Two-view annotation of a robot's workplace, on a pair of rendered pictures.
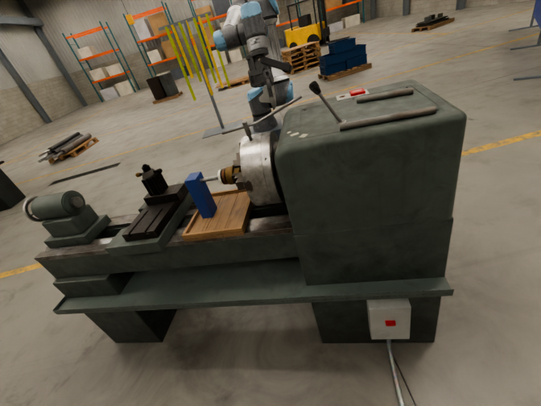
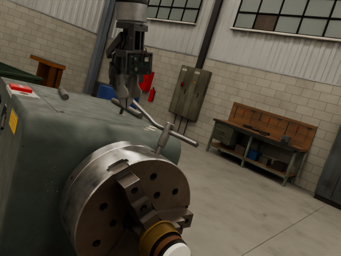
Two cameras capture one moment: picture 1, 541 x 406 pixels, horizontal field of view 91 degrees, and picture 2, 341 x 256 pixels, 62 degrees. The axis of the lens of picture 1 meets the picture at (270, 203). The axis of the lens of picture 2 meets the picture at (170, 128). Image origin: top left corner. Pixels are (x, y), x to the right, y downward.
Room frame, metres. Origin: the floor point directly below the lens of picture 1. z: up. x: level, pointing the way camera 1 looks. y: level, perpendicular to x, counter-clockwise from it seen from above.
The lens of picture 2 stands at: (1.63, 0.41, 1.41)
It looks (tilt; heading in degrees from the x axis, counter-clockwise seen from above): 9 degrees down; 215
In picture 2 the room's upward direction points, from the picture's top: 17 degrees clockwise
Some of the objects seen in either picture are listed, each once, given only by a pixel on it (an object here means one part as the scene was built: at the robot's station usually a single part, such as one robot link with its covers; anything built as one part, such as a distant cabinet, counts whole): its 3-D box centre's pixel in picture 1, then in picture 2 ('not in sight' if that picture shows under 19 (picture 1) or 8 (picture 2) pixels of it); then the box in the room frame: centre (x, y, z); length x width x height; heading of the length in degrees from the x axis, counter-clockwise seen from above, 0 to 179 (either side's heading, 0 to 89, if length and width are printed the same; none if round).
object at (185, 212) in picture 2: (242, 180); (175, 219); (1.02, 0.08, 1.09); 0.12 x 0.11 x 0.05; 163
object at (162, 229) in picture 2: (232, 175); (161, 244); (1.13, 0.13, 1.08); 0.09 x 0.09 x 0.09; 73
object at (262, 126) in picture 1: (263, 119); not in sight; (1.60, -0.11, 1.15); 0.15 x 0.15 x 0.10
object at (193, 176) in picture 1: (201, 195); not in sight; (1.19, 0.31, 1.00); 0.08 x 0.06 x 0.23; 163
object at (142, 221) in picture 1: (159, 209); not in sight; (1.28, 0.57, 0.95); 0.43 x 0.18 x 0.04; 163
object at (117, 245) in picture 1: (158, 215); not in sight; (1.31, 0.62, 0.90); 0.53 x 0.30 x 0.06; 163
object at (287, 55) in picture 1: (300, 58); not in sight; (10.44, -2.55, 0.36); 1.26 x 0.86 x 0.73; 97
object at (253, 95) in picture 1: (259, 99); not in sight; (1.60, -0.11, 1.27); 0.13 x 0.12 x 0.14; 76
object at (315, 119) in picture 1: (356, 155); (73, 157); (0.99, -0.40, 1.06); 0.59 x 0.48 x 0.39; 73
